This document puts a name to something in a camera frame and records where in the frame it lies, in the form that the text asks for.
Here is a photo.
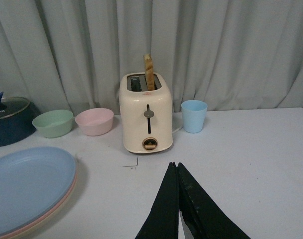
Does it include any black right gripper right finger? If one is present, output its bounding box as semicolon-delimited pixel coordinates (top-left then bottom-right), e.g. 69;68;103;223
178;163;249;239

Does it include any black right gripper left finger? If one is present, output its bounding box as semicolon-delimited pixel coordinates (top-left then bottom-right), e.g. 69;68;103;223
136;162;179;239

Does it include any cream plate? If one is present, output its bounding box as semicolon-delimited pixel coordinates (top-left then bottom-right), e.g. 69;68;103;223
0;171;80;239

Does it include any blue plate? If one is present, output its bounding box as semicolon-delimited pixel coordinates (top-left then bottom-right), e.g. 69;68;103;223
0;147;77;239

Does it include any light blue cup right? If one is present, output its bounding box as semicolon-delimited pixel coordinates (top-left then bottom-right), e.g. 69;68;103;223
181;100;207;133

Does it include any cream toaster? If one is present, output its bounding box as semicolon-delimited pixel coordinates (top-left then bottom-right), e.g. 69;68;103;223
119;72;173;154

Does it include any pink bowl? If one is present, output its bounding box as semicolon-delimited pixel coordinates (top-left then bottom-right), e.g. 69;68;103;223
75;108;114;136

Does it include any green bowl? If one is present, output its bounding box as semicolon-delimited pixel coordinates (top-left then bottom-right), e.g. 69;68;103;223
32;110;74;138

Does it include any bread slice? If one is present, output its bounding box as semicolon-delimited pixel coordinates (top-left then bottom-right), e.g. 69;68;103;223
143;54;155;91

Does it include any dark blue saucepan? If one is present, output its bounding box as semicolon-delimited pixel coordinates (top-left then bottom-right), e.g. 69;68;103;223
0;101;40;147

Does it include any grey curtain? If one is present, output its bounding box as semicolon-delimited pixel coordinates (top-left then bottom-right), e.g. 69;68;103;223
0;0;303;114

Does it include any glass pot lid blue knob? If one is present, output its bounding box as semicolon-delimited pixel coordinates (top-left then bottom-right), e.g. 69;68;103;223
0;92;30;120

